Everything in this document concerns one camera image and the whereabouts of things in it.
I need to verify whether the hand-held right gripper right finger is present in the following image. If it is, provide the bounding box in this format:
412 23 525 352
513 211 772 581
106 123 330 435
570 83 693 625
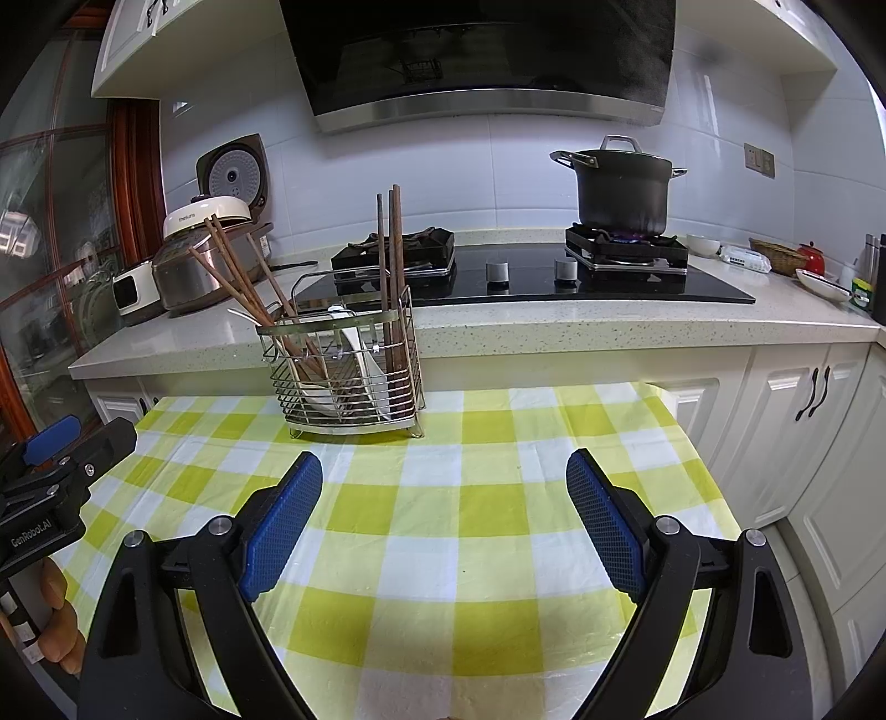
565 448 804 720

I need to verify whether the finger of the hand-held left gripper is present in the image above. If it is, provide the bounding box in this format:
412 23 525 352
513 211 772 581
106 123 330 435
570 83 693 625
20 414 84 468
59 417 138 486

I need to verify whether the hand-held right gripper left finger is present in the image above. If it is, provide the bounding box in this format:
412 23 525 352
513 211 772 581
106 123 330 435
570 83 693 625
78 450 325 720

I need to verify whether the metal wire utensil rack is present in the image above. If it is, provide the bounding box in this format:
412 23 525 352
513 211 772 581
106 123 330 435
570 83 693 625
256 266 426 440

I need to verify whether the bunch of wooden chopsticks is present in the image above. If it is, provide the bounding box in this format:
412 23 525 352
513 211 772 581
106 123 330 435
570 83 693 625
189 183 409 389

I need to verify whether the person's left hand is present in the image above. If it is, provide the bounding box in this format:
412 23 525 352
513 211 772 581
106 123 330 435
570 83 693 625
38 557 85 674

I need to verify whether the yellow checked tablecloth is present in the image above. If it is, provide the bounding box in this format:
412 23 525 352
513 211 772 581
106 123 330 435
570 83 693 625
59 380 745 720

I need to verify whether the small white kitchen appliance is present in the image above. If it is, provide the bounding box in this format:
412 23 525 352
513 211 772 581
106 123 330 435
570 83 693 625
111 259 167 326

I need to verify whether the speckled stone countertop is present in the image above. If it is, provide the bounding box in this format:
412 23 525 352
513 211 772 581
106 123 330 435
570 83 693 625
68 228 886 382

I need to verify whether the black glass cooktop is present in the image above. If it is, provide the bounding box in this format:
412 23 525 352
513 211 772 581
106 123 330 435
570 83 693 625
315 239 757 307

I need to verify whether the white domed cooker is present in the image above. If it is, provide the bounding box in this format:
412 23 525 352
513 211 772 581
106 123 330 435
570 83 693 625
162 195 255 240

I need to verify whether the black burner grate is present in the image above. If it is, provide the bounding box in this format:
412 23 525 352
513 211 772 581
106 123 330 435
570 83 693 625
564 223 691 271
331 227 458 274

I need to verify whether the red wooden glass door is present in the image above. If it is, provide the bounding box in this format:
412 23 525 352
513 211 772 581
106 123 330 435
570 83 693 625
0 24 167 444

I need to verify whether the white wipes packet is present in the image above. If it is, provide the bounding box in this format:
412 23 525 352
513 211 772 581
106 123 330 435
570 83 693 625
718 244 772 273

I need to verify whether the wicker basket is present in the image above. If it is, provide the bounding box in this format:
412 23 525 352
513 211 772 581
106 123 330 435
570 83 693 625
749 237 811 276

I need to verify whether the white plate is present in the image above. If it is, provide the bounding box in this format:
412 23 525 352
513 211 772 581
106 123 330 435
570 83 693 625
795 268 854 304

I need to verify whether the black stock pot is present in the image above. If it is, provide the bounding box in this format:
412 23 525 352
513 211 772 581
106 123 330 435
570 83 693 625
550 135 688 236

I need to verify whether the dark thermos bottle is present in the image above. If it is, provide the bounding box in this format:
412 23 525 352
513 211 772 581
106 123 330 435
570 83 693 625
858 234 886 312

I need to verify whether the white upper cabinet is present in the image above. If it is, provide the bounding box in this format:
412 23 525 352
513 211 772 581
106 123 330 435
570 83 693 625
754 0 842 74
90 0 306 99

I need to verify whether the black range hood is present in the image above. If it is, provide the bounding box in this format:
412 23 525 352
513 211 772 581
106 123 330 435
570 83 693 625
277 0 678 135

